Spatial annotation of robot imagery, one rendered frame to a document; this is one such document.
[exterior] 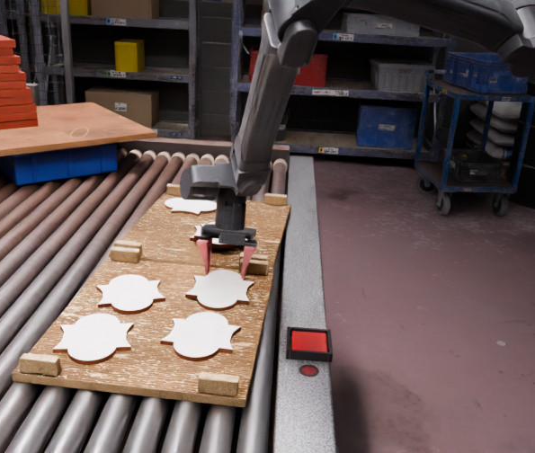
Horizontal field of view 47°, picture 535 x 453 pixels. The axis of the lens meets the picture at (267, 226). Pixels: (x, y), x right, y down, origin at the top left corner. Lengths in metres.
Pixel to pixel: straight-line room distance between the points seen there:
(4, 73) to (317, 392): 1.36
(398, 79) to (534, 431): 3.56
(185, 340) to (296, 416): 0.23
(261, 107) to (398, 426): 1.67
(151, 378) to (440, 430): 1.63
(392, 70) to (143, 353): 4.62
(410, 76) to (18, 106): 4.01
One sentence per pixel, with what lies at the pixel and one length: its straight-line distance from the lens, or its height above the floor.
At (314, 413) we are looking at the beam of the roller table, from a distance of 0.93.
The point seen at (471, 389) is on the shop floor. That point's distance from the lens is 2.68.
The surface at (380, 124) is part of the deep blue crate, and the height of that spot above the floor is 0.35.
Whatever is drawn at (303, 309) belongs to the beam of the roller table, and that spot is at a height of 0.92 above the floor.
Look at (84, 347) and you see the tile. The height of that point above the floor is 0.94.
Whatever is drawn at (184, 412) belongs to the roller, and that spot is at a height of 0.92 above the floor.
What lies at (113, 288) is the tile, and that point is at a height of 0.94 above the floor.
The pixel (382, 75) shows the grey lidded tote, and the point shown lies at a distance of 5.41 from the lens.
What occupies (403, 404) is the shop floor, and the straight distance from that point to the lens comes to 2.51.
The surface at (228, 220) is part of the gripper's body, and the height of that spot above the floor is 1.07.
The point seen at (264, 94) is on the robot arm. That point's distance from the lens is 0.92.
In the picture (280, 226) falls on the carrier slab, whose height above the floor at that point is 0.94.
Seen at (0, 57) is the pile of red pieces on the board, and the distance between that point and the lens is 1.95.
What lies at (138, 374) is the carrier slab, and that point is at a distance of 0.96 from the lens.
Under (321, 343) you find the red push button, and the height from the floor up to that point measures 0.93.
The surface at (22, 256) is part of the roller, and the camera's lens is 1.42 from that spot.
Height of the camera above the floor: 1.50
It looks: 22 degrees down
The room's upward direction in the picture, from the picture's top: 3 degrees clockwise
